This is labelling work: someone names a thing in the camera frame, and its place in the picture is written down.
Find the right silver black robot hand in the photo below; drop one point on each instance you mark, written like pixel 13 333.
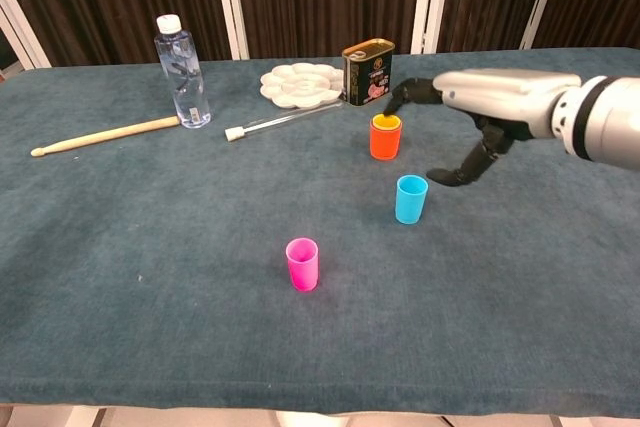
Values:
pixel 500 92

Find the yellow plastic cup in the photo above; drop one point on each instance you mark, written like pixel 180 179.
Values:
pixel 387 122

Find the blue plastic cup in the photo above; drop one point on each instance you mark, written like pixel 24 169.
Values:
pixel 411 202

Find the pink plastic cup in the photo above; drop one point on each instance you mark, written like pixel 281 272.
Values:
pixel 302 269

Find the orange plastic cup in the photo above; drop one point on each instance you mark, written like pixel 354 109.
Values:
pixel 385 144

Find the gold black luncheon meat can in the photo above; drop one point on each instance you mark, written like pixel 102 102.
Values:
pixel 367 77

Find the white flower paint palette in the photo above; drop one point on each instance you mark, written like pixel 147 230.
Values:
pixel 300 87

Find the glass test tube white stopper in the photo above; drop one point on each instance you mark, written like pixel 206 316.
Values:
pixel 232 134

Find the clear plastic water bottle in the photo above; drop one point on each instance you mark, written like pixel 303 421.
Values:
pixel 185 87

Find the teal table cloth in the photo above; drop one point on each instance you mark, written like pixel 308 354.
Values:
pixel 150 247

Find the wooden drumstick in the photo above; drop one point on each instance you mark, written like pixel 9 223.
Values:
pixel 100 136

